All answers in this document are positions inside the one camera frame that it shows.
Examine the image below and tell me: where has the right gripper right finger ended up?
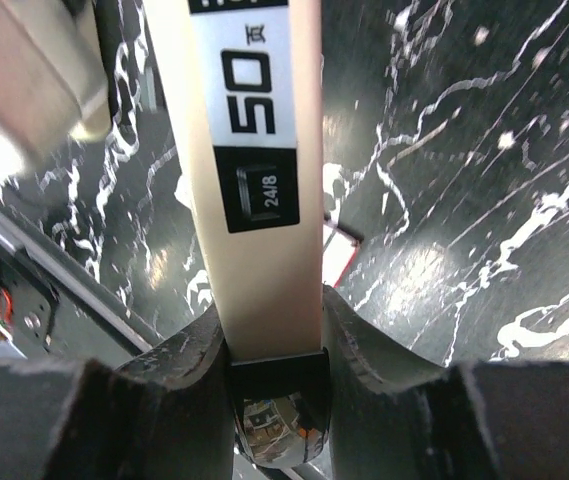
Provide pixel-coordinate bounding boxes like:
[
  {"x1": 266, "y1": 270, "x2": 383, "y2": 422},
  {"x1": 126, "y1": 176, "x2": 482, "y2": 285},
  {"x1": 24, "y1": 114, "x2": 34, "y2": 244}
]
[{"x1": 323, "y1": 288, "x2": 569, "y2": 479}]

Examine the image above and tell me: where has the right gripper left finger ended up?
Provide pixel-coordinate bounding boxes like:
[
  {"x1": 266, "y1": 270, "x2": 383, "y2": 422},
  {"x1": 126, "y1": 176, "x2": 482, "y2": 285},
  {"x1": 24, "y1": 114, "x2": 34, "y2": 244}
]
[{"x1": 0, "y1": 309, "x2": 234, "y2": 479}]

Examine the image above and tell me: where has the grey staple magazine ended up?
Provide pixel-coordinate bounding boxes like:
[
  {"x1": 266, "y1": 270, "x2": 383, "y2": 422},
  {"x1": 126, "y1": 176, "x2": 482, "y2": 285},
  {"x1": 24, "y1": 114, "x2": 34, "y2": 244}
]
[{"x1": 144, "y1": 1, "x2": 331, "y2": 469}]

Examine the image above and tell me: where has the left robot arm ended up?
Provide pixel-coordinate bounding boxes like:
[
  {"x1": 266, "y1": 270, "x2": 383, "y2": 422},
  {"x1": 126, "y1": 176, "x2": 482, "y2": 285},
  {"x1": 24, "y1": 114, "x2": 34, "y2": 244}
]
[{"x1": 0, "y1": 0, "x2": 111, "y2": 175}]

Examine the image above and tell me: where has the staple box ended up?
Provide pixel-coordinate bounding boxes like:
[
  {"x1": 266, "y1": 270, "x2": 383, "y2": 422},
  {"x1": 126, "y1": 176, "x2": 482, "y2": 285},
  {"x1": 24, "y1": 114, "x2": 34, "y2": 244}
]
[{"x1": 322, "y1": 220, "x2": 360, "y2": 288}]

